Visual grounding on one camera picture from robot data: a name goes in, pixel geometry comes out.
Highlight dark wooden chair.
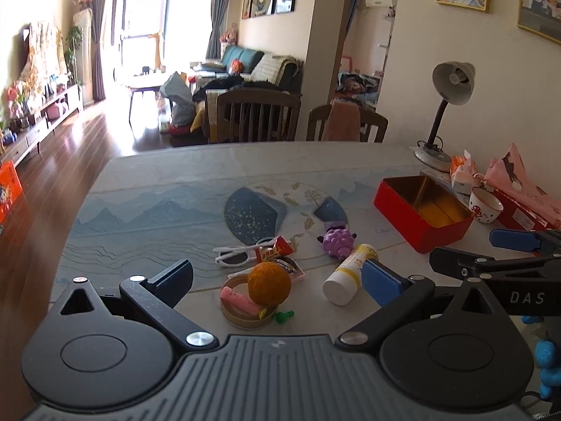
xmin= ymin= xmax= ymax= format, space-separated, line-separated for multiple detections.
xmin=206 ymin=87 xmax=300 ymax=143

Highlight grey desk lamp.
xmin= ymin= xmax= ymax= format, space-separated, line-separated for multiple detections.
xmin=414 ymin=61 xmax=475 ymax=172

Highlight red snack packet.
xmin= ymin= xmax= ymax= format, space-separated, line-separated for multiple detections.
xmin=255 ymin=236 xmax=296 ymax=262

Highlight orange fuzzy ball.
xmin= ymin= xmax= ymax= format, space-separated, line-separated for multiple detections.
xmin=247 ymin=261 xmax=292 ymax=307

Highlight white red patterned cup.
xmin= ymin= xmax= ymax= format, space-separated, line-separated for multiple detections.
xmin=469 ymin=187 xmax=504 ymax=224

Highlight red metal tin box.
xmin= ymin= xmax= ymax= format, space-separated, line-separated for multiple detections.
xmin=374 ymin=175 xmax=474 ymax=254

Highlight round wooden tape roll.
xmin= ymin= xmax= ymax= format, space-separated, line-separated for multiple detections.
xmin=219 ymin=274 xmax=277 ymax=330

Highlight pink tube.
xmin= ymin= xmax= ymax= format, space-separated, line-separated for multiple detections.
xmin=219 ymin=286 xmax=262 ymax=318

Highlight orange red box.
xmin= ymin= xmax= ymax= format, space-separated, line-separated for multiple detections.
xmin=0 ymin=161 xmax=23 ymax=223

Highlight white yellow bottle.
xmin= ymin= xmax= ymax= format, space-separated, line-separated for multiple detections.
xmin=322 ymin=243 xmax=378 ymax=306

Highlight blue grey bag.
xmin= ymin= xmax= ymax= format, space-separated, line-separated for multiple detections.
xmin=160 ymin=72 xmax=196 ymax=126

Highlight wooden tv cabinet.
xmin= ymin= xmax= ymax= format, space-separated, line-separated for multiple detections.
xmin=1 ymin=85 xmax=83 ymax=166

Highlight wooden chair with towel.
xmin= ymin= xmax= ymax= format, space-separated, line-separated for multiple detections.
xmin=306 ymin=105 xmax=388 ymax=143

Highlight small green toy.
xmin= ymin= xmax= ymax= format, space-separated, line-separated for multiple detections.
xmin=274 ymin=310 xmax=295 ymax=324

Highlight orange tissue pack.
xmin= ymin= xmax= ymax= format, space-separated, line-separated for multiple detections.
xmin=450 ymin=150 xmax=477 ymax=195

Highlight pink towel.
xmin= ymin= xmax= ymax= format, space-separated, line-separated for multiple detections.
xmin=322 ymin=101 xmax=360 ymax=142

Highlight framed portrait picture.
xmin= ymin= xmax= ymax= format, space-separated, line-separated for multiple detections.
xmin=517 ymin=0 xmax=561 ymax=45

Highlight white sunglasses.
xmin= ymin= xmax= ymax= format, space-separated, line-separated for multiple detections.
xmin=213 ymin=238 xmax=276 ymax=268

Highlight purple bumpy toy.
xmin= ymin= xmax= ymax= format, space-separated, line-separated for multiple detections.
xmin=317 ymin=221 xmax=357 ymax=260

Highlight coffee table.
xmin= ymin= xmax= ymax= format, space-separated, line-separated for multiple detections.
xmin=124 ymin=73 xmax=169 ymax=126

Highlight pink paper bag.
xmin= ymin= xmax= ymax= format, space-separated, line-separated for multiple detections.
xmin=483 ymin=143 xmax=560 ymax=231

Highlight blue gloved hand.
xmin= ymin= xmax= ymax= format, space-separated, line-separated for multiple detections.
xmin=521 ymin=315 xmax=560 ymax=402

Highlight teal sofa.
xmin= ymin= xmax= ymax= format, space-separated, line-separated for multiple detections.
xmin=191 ymin=45 xmax=303 ymax=93

